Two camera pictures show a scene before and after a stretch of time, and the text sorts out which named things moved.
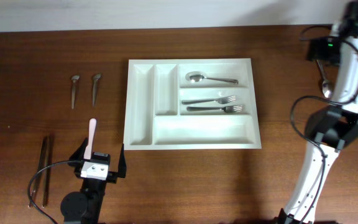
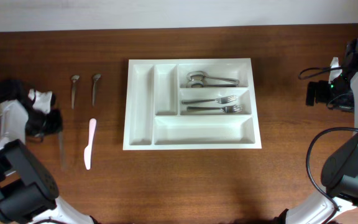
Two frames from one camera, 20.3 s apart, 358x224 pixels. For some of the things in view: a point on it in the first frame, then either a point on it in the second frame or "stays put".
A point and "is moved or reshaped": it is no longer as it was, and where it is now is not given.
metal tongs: x=48 y=143 to x=61 y=154
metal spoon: x=197 y=76 stays put
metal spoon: x=327 y=86 is moved or reshaped
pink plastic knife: x=92 y=126 stays put
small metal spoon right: x=96 y=78 stays put
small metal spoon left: x=74 y=78 stays put
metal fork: x=227 y=109 stays put
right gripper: x=323 y=50 to x=321 y=96
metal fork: x=220 y=100 stays put
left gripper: x=113 y=176 to x=56 y=127
